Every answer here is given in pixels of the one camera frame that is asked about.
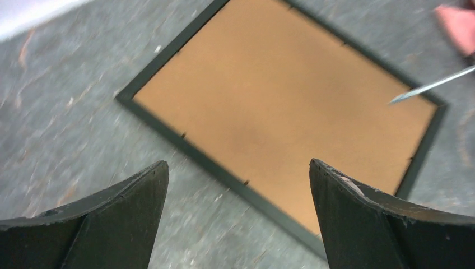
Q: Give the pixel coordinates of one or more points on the pink cloth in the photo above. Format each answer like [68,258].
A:
[458,24]

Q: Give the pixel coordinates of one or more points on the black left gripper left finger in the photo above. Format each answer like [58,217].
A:
[112,228]

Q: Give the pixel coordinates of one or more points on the yellow handled screwdriver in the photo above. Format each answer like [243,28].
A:
[427,87]

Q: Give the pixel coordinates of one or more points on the black picture frame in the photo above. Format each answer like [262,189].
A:
[253,90]

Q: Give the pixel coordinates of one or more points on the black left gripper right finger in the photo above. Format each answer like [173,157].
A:
[363,227]

